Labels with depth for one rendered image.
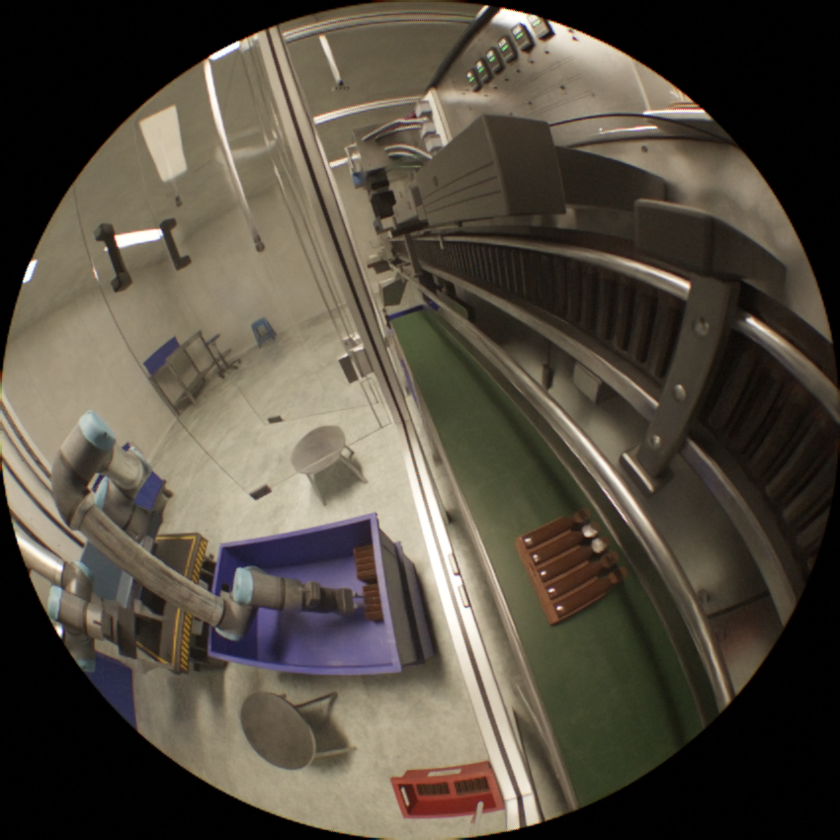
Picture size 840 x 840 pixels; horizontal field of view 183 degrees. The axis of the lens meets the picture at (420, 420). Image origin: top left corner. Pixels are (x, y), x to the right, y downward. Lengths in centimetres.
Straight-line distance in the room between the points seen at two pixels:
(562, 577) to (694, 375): 22
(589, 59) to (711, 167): 36
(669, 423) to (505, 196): 21
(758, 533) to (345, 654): 87
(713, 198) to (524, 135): 29
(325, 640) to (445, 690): 42
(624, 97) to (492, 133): 44
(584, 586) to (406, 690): 84
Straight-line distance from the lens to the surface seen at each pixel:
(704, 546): 39
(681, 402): 17
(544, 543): 30
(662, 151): 51
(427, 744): 110
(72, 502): 75
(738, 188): 46
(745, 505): 20
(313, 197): 49
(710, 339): 15
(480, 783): 116
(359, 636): 85
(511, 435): 43
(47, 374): 431
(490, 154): 26
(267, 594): 67
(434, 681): 102
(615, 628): 33
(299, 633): 96
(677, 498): 39
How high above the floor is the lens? 99
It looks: 41 degrees down
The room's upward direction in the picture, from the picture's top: 18 degrees counter-clockwise
